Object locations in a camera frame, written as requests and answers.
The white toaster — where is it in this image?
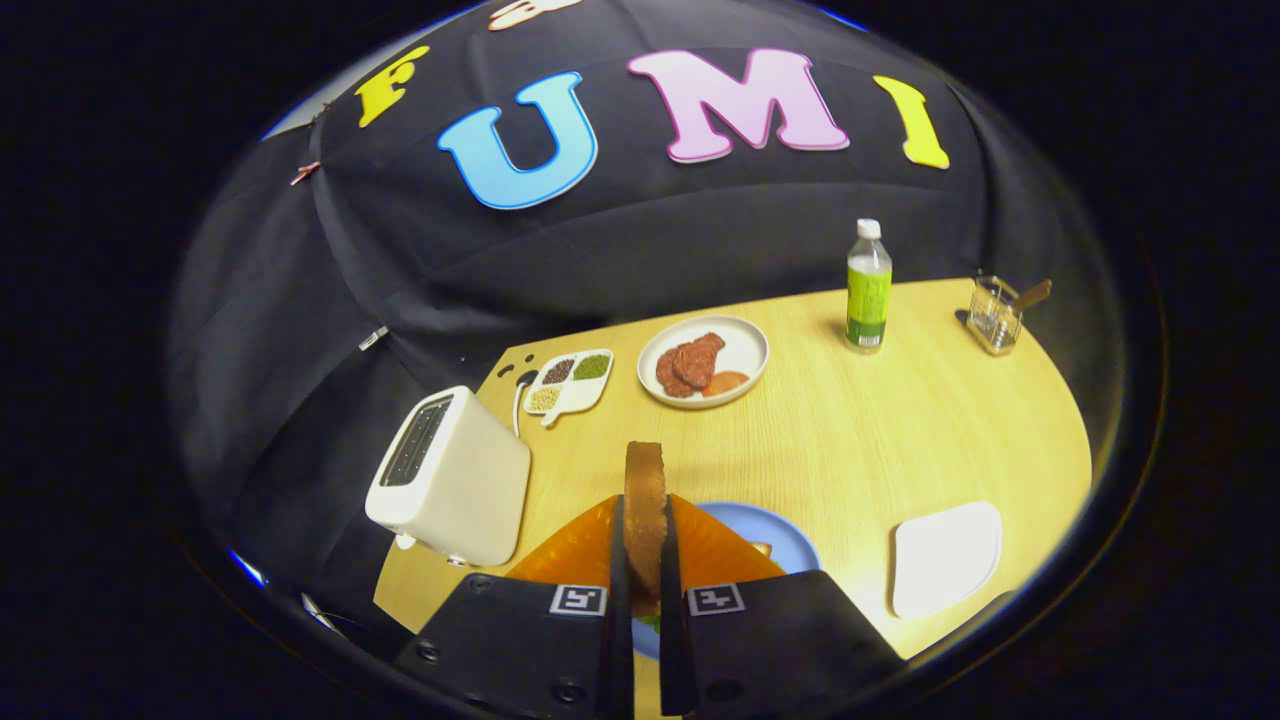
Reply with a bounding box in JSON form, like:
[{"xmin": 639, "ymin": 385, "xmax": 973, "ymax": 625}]
[{"xmin": 364, "ymin": 385, "xmax": 532, "ymax": 568}]

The green label plastic bottle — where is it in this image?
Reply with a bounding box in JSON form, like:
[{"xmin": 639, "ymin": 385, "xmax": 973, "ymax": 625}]
[{"xmin": 845, "ymin": 218, "xmax": 893, "ymax": 353}]

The square white plate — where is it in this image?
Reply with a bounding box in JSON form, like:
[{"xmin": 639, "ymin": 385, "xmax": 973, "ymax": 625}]
[{"xmin": 892, "ymin": 501, "xmax": 1004, "ymax": 620}]

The round white plate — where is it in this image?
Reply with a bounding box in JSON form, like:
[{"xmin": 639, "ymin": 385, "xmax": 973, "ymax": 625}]
[{"xmin": 637, "ymin": 315, "xmax": 770, "ymax": 410}]

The wire utensil holder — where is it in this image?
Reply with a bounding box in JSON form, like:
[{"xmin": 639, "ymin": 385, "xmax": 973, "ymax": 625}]
[{"xmin": 955, "ymin": 275, "xmax": 1023, "ymax": 356}]

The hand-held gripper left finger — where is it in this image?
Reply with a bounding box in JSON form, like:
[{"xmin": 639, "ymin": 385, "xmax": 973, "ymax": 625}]
[{"xmin": 390, "ymin": 493, "xmax": 637, "ymax": 720}]

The black backdrop cloth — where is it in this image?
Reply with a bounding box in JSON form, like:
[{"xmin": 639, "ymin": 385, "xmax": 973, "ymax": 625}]
[{"xmin": 170, "ymin": 0, "xmax": 1131, "ymax": 601}]

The blue plate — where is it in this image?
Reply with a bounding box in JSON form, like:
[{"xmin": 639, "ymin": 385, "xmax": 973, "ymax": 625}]
[{"xmin": 632, "ymin": 502, "xmax": 823, "ymax": 661}]

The white divided condiment dish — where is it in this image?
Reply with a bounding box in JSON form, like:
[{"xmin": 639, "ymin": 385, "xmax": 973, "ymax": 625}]
[{"xmin": 522, "ymin": 348, "xmax": 614, "ymax": 428}]

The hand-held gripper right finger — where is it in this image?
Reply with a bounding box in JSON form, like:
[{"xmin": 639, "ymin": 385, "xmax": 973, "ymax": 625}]
[{"xmin": 657, "ymin": 493, "xmax": 908, "ymax": 719}]

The brown meat slice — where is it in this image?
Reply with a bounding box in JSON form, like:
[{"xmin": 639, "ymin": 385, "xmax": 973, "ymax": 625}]
[
  {"xmin": 672, "ymin": 332, "xmax": 726, "ymax": 391},
  {"xmin": 656, "ymin": 345, "xmax": 696, "ymax": 399}
]

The toasted bread slice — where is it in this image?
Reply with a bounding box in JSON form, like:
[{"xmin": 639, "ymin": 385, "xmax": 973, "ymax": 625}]
[{"xmin": 624, "ymin": 441, "xmax": 668, "ymax": 616}]

